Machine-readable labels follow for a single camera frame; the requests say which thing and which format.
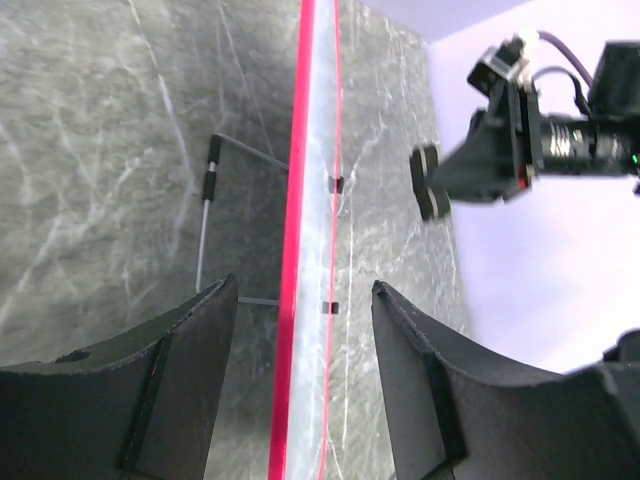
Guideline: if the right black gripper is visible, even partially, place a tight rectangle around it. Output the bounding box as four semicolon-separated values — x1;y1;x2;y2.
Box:
430;82;598;203

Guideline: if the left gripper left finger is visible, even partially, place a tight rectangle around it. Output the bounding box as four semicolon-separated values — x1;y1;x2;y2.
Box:
1;276;238;479

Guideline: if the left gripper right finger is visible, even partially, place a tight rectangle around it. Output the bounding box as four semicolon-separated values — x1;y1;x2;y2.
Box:
372;281;639;479

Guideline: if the pink framed whiteboard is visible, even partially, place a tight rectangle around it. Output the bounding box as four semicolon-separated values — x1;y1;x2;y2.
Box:
267;1;342;479

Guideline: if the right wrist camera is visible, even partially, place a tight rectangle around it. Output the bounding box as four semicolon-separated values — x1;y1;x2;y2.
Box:
467;31;539;97

